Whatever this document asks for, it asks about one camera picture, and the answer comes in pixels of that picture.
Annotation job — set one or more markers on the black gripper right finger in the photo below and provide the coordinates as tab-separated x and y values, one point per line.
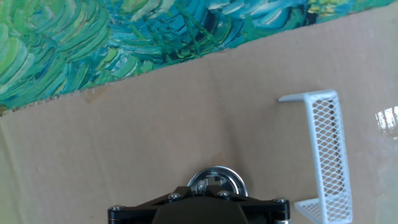
264	208

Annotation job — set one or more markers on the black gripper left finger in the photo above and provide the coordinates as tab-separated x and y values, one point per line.
136	208

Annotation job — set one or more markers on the white mesh arch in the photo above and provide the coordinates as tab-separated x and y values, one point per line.
328	149

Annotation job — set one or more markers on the brown cardboard sheet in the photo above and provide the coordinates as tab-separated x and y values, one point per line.
155	140

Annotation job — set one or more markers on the small steel plate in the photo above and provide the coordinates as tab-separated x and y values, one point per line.
217	177

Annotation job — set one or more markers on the painted landscape tablecloth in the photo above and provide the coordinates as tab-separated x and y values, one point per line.
93	37

